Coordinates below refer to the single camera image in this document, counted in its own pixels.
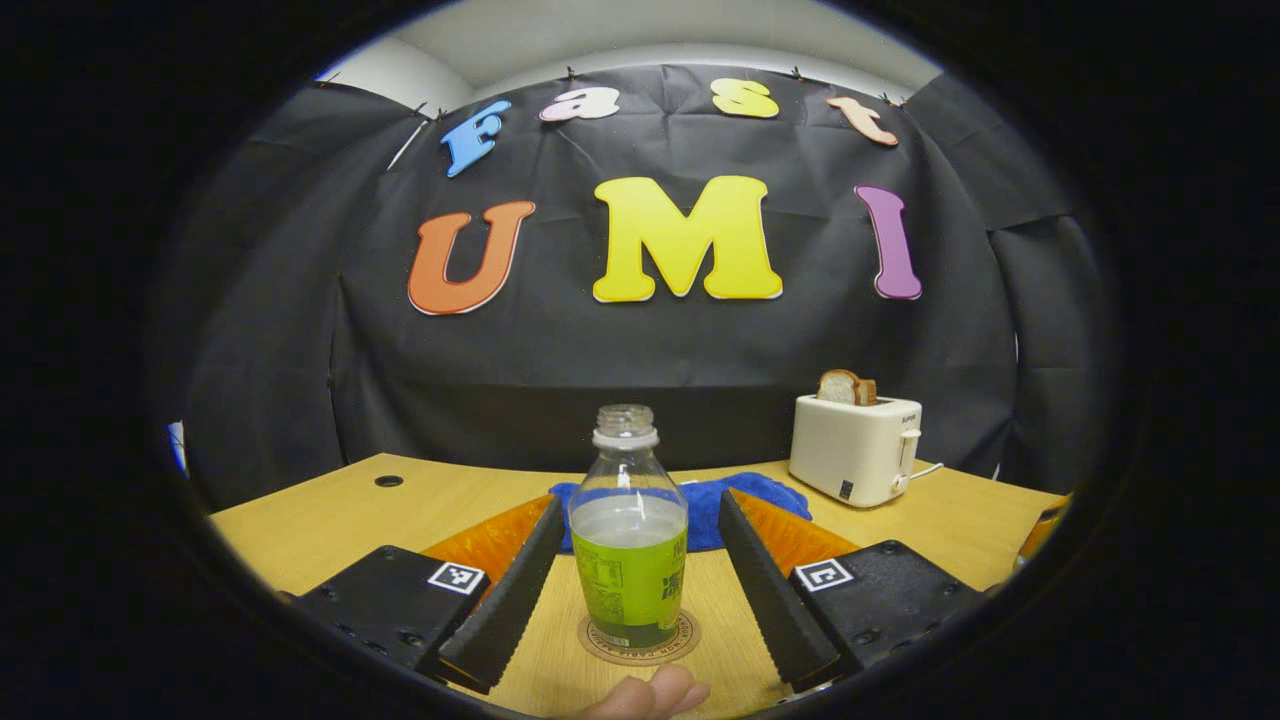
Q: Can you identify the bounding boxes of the black backdrop cloth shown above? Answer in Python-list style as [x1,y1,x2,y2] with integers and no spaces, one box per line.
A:
[165,65,1116,511]

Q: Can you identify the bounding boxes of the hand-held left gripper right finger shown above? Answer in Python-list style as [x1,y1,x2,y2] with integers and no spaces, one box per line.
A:
[717,487,986,694]

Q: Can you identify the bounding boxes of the bread slice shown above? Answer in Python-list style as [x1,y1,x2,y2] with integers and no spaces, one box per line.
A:
[816,369,879,407]

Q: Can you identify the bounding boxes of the round wooden coaster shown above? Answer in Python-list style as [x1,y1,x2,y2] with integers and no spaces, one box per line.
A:
[577,608,702,667]

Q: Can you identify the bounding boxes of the blue towel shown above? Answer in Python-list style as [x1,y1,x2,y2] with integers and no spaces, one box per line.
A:
[548,472,813,554]

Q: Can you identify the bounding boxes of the clear water bottle green label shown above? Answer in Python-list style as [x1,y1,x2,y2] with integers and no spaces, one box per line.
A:
[567,404,690,649]

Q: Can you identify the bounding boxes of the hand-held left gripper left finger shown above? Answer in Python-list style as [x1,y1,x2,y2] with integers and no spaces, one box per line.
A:
[290,495,566,696]

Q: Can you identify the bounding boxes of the white toaster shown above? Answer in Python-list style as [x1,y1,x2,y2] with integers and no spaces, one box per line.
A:
[788,393,923,509]

